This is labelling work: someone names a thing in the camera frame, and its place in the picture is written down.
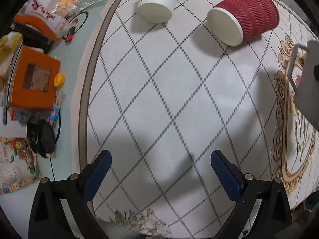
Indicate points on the black headphones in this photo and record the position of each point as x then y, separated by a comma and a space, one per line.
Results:
42, 138

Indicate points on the colourful printed booklet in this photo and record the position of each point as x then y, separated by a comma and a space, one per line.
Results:
18, 164

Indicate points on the yellow round cap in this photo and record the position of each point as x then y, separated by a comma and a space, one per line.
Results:
59, 80

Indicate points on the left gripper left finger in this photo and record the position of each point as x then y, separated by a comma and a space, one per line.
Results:
47, 217

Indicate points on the orange cardboard box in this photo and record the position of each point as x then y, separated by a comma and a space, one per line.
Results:
32, 87

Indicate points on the grey ribbed ceramic mug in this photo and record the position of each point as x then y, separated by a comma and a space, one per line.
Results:
306, 94

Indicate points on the yellow plastic bag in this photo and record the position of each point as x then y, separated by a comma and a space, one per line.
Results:
9, 44

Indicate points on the red ribbed paper cup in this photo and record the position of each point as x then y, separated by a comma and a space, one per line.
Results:
238, 21

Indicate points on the orange white snack bag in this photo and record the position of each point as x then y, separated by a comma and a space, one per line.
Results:
36, 15

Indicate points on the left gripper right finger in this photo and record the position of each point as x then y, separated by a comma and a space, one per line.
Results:
274, 213

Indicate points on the red black lighter box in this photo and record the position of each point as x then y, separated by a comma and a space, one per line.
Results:
70, 35

